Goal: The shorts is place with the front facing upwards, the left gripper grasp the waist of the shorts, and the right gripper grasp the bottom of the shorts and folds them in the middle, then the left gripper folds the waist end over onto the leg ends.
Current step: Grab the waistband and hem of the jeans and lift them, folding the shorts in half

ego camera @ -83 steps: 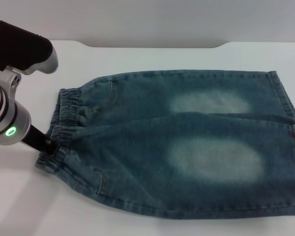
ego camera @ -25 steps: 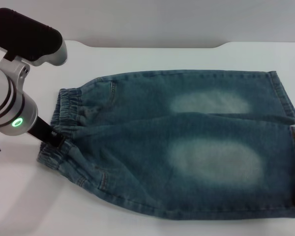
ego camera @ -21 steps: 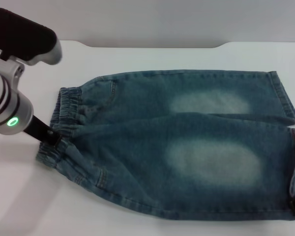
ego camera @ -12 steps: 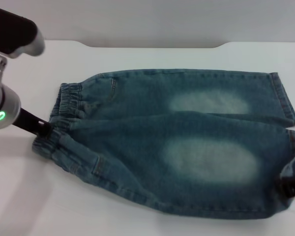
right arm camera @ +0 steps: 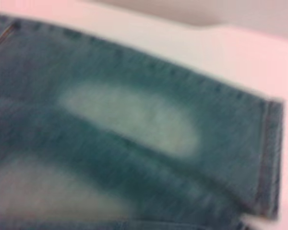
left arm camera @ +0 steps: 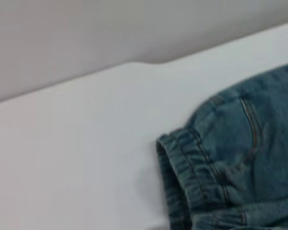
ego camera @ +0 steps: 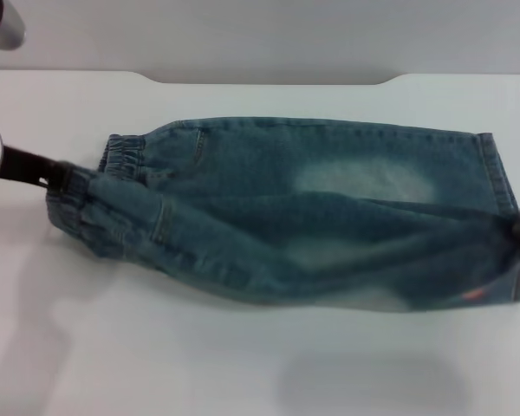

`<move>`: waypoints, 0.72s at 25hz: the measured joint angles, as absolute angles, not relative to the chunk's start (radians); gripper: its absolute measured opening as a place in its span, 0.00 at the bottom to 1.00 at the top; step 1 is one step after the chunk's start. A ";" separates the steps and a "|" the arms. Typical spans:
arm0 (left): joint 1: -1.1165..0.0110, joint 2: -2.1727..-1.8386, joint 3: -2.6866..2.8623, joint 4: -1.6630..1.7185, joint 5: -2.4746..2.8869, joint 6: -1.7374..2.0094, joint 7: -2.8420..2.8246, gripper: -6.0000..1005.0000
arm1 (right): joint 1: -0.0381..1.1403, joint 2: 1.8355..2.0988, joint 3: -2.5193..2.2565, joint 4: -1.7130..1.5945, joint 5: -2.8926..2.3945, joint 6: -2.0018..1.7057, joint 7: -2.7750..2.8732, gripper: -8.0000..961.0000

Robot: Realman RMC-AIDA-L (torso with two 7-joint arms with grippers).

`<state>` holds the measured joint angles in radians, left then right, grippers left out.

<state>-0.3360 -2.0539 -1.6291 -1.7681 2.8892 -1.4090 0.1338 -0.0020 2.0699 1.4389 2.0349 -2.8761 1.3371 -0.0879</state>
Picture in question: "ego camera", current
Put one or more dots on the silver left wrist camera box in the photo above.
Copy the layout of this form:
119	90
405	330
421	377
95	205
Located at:
6	26

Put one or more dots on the blue denim shorts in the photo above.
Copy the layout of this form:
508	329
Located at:
286	225

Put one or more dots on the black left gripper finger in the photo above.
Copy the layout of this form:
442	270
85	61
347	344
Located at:
67	175

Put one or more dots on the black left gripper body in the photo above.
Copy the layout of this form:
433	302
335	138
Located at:
26	167

